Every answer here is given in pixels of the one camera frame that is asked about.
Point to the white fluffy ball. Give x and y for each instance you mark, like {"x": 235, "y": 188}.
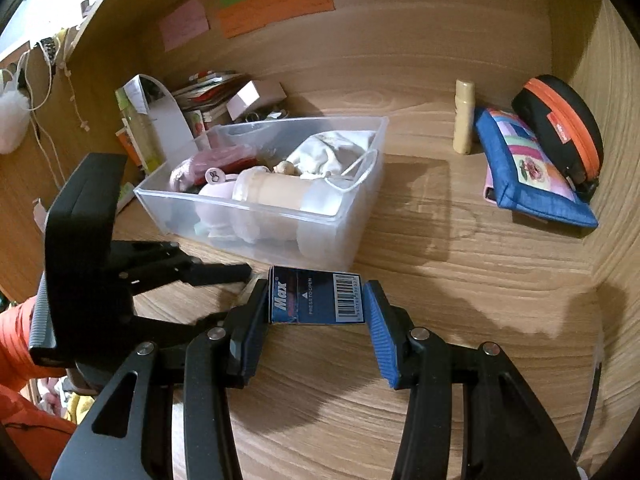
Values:
{"x": 11, "y": 115}

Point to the white magazine file holder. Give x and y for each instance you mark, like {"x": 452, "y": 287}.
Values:
{"x": 167, "y": 120}

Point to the clear plastic jar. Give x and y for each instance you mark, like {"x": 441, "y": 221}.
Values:
{"x": 272, "y": 192}

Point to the bowl of small trinkets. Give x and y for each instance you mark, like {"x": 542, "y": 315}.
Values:
{"x": 267, "y": 114}

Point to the clear plastic storage box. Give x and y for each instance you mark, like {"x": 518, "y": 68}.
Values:
{"x": 325, "y": 240}

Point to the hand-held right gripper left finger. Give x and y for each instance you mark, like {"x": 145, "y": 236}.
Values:
{"x": 252, "y": 330}

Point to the pink fluffy item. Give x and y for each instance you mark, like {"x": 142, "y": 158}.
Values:
{"x": 184, "y": 175}

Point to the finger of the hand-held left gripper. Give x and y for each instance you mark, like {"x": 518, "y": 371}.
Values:
{"x": 170, "y": 330}
{"x": 200, "y": 272}

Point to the yellow lotion bottle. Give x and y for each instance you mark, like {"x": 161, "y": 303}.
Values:
{"x": 462, "y": 120}

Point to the orange sticky note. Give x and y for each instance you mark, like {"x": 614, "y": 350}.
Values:
{"x": 280, "y": 5}

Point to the dark blue staples box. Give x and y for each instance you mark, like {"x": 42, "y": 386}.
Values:
{"x": 315, "y": 297}

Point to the pink sticky note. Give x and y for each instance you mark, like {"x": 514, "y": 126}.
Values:
{"x": 184, "y": 24}

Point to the black case with orange zip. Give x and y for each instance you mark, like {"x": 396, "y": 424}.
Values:
{"x": 555, "y": 110}

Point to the stack of books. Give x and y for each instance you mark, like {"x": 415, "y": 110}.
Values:
{"x": 210, "y": 92}

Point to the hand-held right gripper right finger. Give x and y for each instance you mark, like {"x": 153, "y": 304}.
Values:
{"x": 382, "y": 340}

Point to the red pouch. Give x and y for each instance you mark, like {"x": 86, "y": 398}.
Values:
{"x": 225, "y": 156}

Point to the small beige figurine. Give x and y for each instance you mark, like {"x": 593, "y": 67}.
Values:
{"x": 284, "y": 166}

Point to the flat pink case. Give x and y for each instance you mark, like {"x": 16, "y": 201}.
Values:
{"x": 490, "y": 190}

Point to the pink cardboard box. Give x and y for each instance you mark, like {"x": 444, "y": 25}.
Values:
{"x": 255, "y": 97}

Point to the person's left forearm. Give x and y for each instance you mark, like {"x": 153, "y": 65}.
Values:
{"x": 20, "y": 410}

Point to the wooden desktop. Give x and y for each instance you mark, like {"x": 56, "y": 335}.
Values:
{"x": 450, "y": 285}

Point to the blue patchwork pouch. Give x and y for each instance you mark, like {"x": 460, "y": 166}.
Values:
{"x": 530, "y": 180}

